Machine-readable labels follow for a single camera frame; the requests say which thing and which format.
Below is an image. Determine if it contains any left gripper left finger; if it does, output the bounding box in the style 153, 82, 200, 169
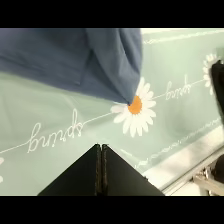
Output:
37, 143, 102, 197

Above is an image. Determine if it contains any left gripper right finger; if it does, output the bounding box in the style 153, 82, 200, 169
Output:
100, 143, 165, 197

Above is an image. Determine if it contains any blue T-shirt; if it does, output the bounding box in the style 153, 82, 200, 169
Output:
0, 28, 144, 106

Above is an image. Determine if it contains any silver frame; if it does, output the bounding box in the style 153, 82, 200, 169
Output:
162, 155, 224, 197

